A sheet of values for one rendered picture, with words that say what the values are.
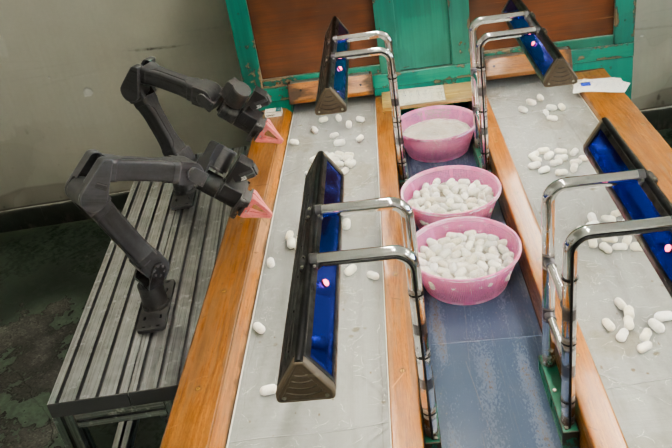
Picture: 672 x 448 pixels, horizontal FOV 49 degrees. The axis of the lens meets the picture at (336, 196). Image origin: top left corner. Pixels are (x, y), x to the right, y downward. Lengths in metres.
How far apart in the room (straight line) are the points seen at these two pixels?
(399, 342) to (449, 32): 1.38
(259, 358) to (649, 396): 0.75
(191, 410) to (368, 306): 0.45
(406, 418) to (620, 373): 0.41
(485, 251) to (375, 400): 0.55
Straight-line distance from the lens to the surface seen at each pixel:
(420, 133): 2.40
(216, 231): 2.17
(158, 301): 1.89
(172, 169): 1.77
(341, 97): 1.84
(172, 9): 3.47
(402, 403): 1.38
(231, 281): 1.77
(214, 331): 1.63
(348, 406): 1.43
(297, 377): 0.99
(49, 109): 3.76
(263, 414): 1.45
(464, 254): 1.78
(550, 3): 2.64
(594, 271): 1.72
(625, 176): 1.31
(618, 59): 2.76
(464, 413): 1.48
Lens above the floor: 1.75
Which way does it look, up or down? 29 degrees down
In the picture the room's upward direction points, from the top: 9 degrees counter-clockwise
